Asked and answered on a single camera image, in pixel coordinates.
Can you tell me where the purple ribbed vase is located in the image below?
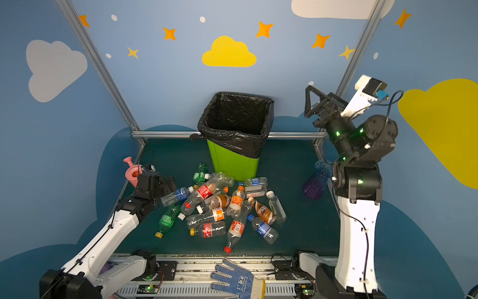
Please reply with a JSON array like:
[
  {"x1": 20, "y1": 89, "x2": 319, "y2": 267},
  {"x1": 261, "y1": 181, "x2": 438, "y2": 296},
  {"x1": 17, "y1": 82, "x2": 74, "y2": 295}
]
[{"x1": 302, "y1": 160, "x2": 332, "y2": 200}]

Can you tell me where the green Sprite bottle yellow cap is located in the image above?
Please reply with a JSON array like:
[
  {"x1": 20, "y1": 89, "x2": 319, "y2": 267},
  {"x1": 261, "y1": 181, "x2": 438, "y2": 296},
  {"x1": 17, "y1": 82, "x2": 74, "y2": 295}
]
[{"x1": 155, "y1": 204, "x2": 180, "y2": 239}]

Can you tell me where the clear bottle orange label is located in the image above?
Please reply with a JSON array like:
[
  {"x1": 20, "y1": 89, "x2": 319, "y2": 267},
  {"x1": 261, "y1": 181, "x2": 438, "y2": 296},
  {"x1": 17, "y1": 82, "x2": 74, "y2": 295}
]
[{"x1": 185, "y1": 208, "x2": 227, "y2": 229}]

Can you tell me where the pink watering can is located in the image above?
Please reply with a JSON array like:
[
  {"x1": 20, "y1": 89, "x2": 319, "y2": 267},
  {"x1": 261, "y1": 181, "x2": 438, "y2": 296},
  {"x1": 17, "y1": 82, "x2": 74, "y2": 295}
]
[{"x1": 123, "y1": 156, "x2": 143, "y2": 188}]

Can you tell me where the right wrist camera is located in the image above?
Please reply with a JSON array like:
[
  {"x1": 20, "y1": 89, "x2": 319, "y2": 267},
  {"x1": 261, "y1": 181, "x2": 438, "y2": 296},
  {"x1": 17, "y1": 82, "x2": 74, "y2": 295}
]
[{"x1": 341, "y1": 75, "x2": 388, "y2": 119}]

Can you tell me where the amber tea bottle white cap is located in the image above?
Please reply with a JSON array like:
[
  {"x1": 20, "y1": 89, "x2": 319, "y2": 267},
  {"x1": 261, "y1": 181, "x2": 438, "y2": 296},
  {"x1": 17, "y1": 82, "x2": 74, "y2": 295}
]
[{"x1": 248, "y1": 197, "x2": 276, "y2": 225}]

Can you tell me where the Pocari Sweat bottle blue label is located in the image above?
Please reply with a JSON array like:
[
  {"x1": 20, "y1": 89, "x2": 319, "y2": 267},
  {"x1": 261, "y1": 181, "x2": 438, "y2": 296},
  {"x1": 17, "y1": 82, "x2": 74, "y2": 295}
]
[{"x1": 161, "y1": 186, "x2": 194, "y2": 207}]

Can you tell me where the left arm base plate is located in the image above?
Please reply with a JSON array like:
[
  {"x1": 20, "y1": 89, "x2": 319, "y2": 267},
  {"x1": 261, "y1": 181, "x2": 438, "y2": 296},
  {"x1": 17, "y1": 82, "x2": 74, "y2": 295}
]
[{"x1": 141, "y1": 261, "x2": 178, "y2": 281}]

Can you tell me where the blue dotted work glove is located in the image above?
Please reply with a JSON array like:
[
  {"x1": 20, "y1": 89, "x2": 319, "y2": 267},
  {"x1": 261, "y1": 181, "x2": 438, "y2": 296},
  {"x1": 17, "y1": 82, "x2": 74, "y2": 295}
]
[{"x1": 210, "y1": 258, "x2": 266, "y2": 299}]

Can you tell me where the clear bottle grey label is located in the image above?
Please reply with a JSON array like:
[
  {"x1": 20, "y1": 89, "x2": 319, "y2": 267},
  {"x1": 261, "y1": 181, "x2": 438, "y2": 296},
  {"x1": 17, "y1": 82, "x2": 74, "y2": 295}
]
[{"x1": 245, "y1": 185, "x2": 268, "y2": 198}]

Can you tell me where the black bin liner bag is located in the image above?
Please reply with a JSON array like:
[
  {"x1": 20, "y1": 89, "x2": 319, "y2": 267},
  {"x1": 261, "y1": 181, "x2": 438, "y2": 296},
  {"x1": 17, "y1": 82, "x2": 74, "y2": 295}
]
[{"x1": 197, "y1": 92, "x2": 275, "y2": 159}]

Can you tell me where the crushed green bottle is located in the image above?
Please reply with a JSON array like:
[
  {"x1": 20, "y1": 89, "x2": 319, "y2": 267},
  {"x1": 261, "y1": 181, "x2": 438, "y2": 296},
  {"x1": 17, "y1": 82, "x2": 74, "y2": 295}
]
[{"x1": 192, "y1": 163, "x2": 208, "y2": 184}]

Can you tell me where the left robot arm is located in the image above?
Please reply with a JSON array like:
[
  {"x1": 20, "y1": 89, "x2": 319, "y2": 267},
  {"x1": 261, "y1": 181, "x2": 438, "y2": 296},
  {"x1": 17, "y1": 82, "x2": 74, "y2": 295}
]
[{"x1": 39, "y1": 171, "x2": 178, "y2": 299}]

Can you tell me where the green bin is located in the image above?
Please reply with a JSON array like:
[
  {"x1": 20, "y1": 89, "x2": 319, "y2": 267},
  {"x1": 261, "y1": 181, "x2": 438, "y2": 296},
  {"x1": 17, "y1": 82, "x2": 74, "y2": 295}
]
[{"x1": 207, "y1": 140, "x2": 259, "y2": 181}]

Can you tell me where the Coke bottle yellow cap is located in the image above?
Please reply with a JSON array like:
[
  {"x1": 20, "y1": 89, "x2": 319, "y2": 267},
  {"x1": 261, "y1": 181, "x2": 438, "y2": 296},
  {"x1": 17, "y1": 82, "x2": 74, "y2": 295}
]
[{"x1": 190, "y1": 221, "x2": 226, "y2": 239}]

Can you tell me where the orange label bottle orange cap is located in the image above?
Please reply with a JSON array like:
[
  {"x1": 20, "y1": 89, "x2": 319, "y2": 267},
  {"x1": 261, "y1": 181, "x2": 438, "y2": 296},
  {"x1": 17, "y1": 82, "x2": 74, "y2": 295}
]
[{"x1": 227, "y1": 186, "x2": 245, "y2": 218}]

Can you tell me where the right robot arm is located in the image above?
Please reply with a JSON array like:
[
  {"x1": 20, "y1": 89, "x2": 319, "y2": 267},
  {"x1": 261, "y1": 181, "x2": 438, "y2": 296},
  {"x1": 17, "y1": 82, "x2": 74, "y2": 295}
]
[{"x1": 304, "y1": 85, "x2": 398, "y2": 299}]

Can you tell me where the right aluminium post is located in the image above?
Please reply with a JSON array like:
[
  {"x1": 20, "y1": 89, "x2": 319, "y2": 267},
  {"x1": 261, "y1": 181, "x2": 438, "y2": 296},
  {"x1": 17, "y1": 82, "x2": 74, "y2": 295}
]
[{"x1": 336, "y1": 0, "x2": 387, "y2": 98}]

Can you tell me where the aluminium back rail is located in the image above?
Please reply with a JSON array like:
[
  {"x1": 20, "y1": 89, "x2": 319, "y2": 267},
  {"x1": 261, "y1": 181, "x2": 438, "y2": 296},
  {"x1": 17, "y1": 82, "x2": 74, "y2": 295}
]
[{"x1": 131, "y1": 131, "x2": 328, "y2": 140}]

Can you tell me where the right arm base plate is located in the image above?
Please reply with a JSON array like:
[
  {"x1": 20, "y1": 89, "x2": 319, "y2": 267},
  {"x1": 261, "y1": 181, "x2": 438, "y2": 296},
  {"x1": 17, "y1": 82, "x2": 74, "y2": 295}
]
[{"x1": 272, "y1": 260, "x2": 314, "y2": 282}]

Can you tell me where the clear square bottle white cap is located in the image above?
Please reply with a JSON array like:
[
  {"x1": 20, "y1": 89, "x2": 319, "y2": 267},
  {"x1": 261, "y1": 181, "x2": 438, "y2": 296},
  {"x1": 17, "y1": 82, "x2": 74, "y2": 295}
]
[{"x1": 266, "y1": 191, "x2": 287, "y2": 224}]

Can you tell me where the tall bottle red cap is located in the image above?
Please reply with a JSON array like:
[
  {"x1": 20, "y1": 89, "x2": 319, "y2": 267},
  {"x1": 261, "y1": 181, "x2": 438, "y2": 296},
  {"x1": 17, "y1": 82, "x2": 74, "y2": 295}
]
[{"x1": 224, "y1": 201, "x2": 252, "y2": 254}]

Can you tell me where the left aluminium post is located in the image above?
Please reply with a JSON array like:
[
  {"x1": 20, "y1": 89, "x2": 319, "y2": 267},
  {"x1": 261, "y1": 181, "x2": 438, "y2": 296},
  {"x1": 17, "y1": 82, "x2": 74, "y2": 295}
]
[{"x1": 56, "y1": 0, "x2": 141, "y2": 133}]

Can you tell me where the brown tea bottle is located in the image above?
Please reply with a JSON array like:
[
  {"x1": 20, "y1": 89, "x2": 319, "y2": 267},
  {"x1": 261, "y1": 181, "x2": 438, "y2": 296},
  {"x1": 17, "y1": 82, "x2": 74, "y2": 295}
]
[{"x1": 196, "y1": 193, "x2": 231, "y2": 214}]

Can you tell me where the aluminium post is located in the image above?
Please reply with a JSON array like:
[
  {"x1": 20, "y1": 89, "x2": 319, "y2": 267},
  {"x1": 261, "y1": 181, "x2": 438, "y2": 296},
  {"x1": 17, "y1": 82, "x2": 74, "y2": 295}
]
[
  {"x1": 56, "y1": 0, "x2": 141, "y2": 133},
  {"x1": 336, "y1": 0, "x2": 387, "y2": 98}
]

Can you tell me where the Coca-Cola bottle red label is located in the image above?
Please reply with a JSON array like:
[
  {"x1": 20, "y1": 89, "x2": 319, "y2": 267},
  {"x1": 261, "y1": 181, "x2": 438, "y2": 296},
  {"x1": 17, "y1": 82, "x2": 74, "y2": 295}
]
[{"x1": 178, "y1": 179, "x2": 225, "y2": 221}]

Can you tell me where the Pepsi bottle blue cap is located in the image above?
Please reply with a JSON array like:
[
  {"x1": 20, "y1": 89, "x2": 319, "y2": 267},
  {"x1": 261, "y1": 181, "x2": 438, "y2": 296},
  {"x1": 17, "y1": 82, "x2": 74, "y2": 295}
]
[{"x1": 247, "y1": 214, "x2": 279, "y2": 245}]

